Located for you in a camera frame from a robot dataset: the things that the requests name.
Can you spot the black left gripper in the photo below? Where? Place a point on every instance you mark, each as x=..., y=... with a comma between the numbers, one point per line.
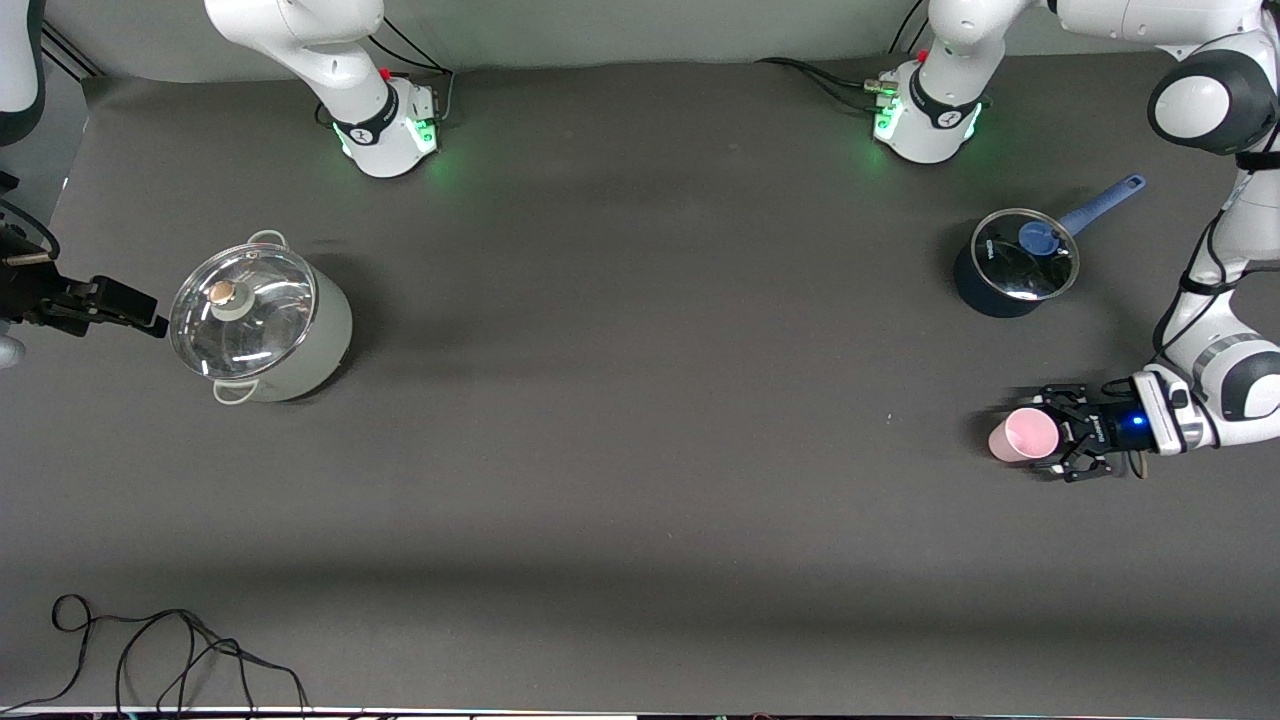
x=1108, y=430

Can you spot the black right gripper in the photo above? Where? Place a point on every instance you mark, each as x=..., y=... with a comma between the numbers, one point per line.
x=25, y=292

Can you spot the pink plastic cup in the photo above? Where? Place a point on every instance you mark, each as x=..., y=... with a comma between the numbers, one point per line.
x=1020, y=435

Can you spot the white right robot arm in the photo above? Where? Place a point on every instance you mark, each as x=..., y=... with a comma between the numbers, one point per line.
x=300, y=30

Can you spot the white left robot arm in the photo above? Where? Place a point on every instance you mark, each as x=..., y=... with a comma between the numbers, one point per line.
x=1205, y=100

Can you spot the glass lid with brass knob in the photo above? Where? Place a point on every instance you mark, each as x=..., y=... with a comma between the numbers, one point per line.
x=250, y=320

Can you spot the dark blue saucepan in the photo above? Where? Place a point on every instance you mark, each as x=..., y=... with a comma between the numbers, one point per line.
x=985, y=300

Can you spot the glass lid with blue knob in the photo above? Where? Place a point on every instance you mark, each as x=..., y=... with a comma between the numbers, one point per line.
x=1010, y=265

